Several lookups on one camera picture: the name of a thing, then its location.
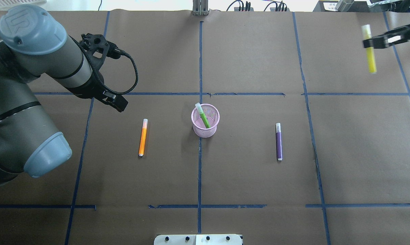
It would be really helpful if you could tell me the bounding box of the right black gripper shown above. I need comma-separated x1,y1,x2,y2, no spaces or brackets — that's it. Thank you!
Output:
362,24,410,49

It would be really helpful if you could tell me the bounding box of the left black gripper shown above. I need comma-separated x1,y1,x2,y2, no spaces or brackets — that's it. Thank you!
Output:
68,71,128,113

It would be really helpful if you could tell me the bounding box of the green highlighter pen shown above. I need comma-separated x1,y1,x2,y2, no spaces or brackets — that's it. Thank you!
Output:
195,103,210,129

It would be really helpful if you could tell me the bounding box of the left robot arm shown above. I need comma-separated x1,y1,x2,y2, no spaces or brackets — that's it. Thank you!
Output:
0,4,139,186

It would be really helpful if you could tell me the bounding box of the orange highlighter pen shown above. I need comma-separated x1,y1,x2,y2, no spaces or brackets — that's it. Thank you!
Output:
138,118,149,157

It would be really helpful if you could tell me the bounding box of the pink mesh pen holder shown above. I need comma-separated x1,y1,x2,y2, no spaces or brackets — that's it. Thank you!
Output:
190,103,220,138

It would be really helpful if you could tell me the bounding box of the purple highlighter pen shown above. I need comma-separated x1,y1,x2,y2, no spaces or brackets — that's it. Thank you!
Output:
275,123,283,162

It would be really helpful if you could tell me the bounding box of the metal cup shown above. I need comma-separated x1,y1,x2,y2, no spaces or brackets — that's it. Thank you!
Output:
335,0,354,12

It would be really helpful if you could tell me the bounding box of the left black camera cable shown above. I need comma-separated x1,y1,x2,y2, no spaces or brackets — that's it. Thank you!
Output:
69,36,139,95

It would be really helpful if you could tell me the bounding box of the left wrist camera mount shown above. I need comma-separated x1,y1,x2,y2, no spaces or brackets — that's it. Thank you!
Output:
79,33,121,70

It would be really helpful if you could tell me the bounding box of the aluminium frame post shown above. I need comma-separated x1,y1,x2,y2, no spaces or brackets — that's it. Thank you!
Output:
192,0,209,16

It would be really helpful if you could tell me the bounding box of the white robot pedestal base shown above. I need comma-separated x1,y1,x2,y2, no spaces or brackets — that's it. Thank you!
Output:
153,234,244,245

